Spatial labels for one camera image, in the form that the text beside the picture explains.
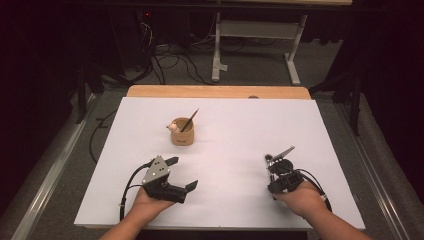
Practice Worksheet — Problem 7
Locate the black cable on carpet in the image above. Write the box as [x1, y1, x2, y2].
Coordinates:
[88, 109, 118, 165]

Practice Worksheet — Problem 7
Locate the person's right hand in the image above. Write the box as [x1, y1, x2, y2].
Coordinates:
[274, 181, 329, 219]

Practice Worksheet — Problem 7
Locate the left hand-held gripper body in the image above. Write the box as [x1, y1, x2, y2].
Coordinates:
[142, 155, 188, 204]

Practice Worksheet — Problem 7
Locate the black metal stand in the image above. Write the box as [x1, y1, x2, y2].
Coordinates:
[75, 63, 104, 125]
[308, 71, 363, 137]

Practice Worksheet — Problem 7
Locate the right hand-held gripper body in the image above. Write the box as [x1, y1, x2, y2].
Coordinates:
[267, 145, 305, 194]

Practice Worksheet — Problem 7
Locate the wooden cup with animal figure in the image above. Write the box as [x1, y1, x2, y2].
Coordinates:
[166, 117, 195, 147]

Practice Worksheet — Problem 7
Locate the left hand-held gripper cable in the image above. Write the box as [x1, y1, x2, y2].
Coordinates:
[119, 159, 156, 222]

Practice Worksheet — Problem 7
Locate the right hand-held gripper cable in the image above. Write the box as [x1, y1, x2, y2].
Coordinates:
[293, 168, 333, 213]

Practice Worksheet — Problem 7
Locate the white board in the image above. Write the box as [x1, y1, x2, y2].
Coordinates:
[73, 96, 366, 232]

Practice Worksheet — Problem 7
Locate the tangle of black floor cables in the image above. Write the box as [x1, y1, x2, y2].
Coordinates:
[133, 41, 216, 86]

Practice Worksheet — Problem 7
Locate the thin brown pencil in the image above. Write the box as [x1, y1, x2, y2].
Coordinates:
[180, 107, 200, 133]

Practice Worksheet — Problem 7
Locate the person's left hand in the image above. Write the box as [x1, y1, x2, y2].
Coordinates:
[128, 188, 176, 224]

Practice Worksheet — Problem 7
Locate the white metal desk frame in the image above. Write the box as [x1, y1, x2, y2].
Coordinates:
[211, 12, 309, 86]

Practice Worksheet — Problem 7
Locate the wooden table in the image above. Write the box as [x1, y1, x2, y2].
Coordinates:
[83, 84, 313, 232]

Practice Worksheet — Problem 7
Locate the hand-held gripper cable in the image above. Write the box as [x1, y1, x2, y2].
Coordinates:
[293, 168, 333, 213]
[119, 159, 156, 222]

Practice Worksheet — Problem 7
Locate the black fluffy makeup brush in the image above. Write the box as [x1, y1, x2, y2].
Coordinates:
[264, 153, 278, 201]

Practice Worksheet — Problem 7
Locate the dark computer case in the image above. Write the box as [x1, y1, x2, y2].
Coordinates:
[109, 8, 158, 72]

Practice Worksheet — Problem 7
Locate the aluminium floor rail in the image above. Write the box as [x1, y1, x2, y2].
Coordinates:
[9, 94, 98, 240]
[334, 103, 414, 240]

